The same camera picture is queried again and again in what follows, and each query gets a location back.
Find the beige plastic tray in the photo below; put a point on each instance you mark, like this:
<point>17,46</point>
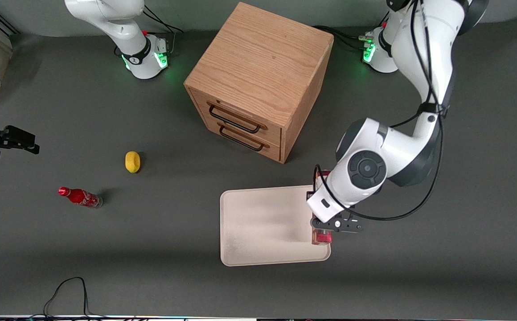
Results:
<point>263,227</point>

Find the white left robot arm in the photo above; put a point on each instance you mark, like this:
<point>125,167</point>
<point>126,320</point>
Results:
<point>432,53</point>

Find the red cola bottle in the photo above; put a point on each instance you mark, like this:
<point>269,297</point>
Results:
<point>80,197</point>

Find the red cookie box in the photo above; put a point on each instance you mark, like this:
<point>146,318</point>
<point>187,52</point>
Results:
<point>322,238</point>

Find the wooden drawer cabinet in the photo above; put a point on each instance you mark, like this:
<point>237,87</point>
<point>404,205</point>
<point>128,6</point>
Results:
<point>263,58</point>

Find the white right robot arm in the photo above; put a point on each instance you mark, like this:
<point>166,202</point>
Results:
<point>107,18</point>

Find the wooden drawer front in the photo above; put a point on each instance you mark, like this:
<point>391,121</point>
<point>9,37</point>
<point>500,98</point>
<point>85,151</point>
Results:
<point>274,151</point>
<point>274,133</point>

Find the yellow toy lemon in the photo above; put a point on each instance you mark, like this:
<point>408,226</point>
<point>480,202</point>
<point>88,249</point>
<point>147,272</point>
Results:
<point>132,162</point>

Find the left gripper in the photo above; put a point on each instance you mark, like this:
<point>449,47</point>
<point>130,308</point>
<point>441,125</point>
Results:
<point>309,194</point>

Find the aluminium frame rail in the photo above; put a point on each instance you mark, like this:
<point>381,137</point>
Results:
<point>2,22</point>

